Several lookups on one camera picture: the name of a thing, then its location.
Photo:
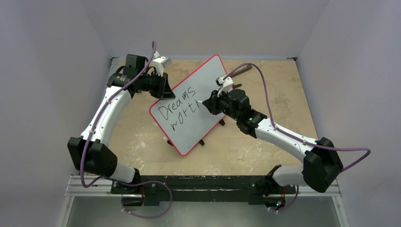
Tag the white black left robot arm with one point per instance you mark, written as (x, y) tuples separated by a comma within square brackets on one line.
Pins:
[(90, 151)]

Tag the pink framed whiteboard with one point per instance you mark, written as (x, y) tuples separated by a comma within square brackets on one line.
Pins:
[(184, 121)]

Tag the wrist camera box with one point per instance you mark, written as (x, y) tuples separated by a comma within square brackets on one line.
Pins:
[(225, 84), (160, 63)]

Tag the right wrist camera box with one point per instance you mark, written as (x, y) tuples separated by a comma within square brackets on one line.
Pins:
[(225, 84)]

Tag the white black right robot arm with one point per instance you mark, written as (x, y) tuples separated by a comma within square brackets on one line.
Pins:
[(320, 162)]

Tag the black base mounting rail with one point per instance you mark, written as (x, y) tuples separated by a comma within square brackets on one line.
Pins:
[(252, 189)]

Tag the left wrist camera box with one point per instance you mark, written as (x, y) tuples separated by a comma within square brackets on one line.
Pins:
[(160, 63)]

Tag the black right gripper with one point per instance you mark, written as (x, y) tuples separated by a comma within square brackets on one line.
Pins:
[(216, 104)]

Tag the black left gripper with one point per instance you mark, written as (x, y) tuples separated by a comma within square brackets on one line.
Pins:
[(164, 91)]

